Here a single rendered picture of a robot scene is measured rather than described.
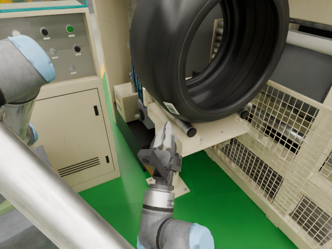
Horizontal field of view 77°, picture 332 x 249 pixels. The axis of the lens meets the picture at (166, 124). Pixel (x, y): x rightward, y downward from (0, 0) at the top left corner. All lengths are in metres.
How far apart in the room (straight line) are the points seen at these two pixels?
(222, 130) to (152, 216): 0.57
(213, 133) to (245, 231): 0.86
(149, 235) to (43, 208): 0.29
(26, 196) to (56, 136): 1.06
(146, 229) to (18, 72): 0.48
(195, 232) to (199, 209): 1.15
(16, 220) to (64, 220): 0.69
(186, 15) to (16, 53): 0.41
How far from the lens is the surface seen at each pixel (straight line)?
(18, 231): 1.08
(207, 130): 1.02
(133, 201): 1.72
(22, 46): 0.55
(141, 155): 0.58
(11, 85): 0.53
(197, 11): 0.64
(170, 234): 0.57
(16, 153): 0.46
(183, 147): 0.86
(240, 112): 0.99
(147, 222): 0.63
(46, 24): 1.29
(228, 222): 1.68
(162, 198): 0.62
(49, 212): 0.44
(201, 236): 0.54
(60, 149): 1.56
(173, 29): 0.63
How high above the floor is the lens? 1.42
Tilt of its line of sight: 36 degrees down
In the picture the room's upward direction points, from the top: straight up
